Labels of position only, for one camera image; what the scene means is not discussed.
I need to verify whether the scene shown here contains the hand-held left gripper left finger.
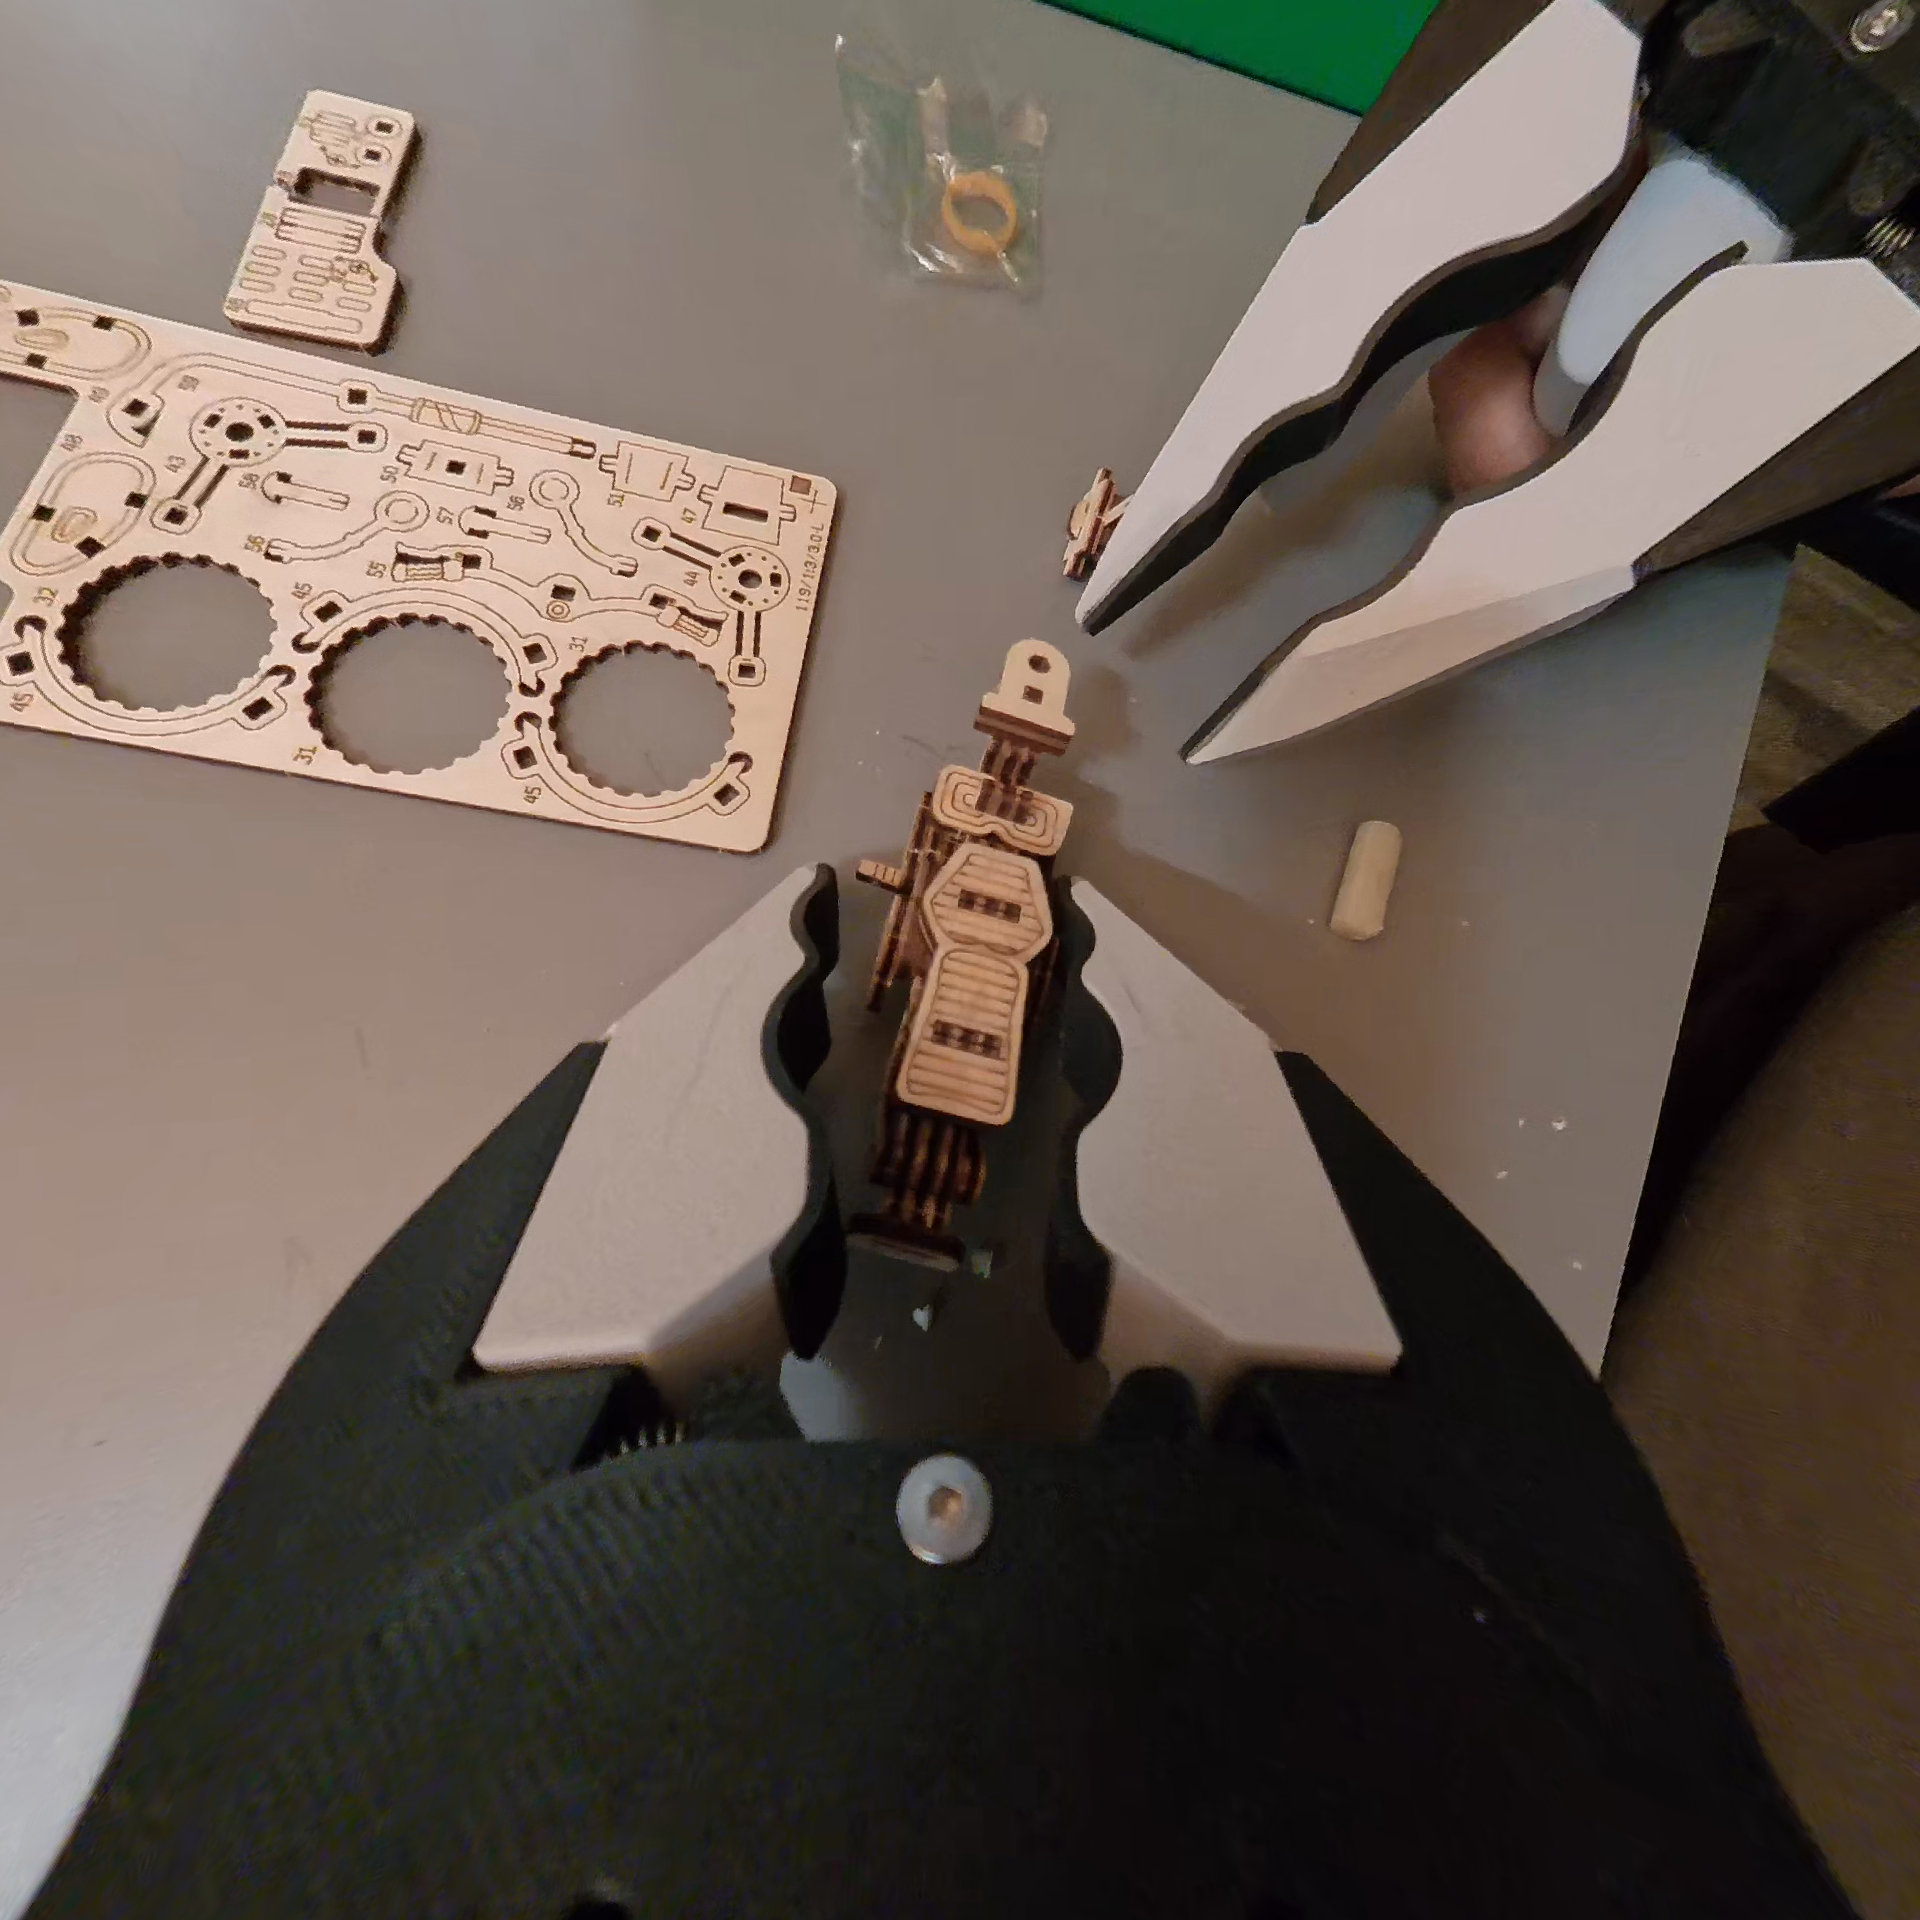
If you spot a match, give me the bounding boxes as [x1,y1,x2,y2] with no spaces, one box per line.
[469,863,848,1373]

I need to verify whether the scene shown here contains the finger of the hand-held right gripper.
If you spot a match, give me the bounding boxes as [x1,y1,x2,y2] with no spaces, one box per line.
[1074,0,1647,636]
[1180,245,1920,771]

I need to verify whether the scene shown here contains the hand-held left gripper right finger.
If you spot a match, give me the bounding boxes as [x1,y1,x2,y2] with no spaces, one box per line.
[1046,873,1405,1377]

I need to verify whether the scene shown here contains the small wooden gear assembly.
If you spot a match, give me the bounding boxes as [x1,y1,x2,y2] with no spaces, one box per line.
[1063,468,1132,585]

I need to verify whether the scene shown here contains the wooden motorcycle model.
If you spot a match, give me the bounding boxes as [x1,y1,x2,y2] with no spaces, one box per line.
[858,639,1084,1254]

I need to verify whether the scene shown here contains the grey desk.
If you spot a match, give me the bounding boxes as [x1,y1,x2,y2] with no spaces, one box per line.
[0,0,1797,1892]

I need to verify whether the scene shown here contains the person's right hand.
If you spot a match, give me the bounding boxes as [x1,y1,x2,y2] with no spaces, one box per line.
[1423,322,1568,505]

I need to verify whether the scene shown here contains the green panel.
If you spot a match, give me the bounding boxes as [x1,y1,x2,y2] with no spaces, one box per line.
[1043,0,1442,116]

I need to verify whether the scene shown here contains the small cream wax cylinder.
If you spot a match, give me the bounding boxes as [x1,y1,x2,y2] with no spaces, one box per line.
[1327,817,1403,942]

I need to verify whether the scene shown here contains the black chair armrest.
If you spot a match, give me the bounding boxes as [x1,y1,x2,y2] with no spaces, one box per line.
[1762,705,1920,933]

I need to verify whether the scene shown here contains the yellow rubber band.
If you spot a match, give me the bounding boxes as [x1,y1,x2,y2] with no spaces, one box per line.
[940,172,1029,257]

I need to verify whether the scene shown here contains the clear plastic bag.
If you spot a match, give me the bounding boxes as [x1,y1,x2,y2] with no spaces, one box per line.
[834,33,1048,294]

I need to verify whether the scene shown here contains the large wooden puzzle sheet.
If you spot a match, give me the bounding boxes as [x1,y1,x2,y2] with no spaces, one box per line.
[0,276,839,857]

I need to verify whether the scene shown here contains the person's brown clothing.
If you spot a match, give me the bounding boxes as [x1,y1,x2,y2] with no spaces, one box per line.
[1598,884,1920,1920]

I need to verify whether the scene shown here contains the small wooden puzzle sheet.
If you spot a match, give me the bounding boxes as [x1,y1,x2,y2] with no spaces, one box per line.
[224,89,423,356]

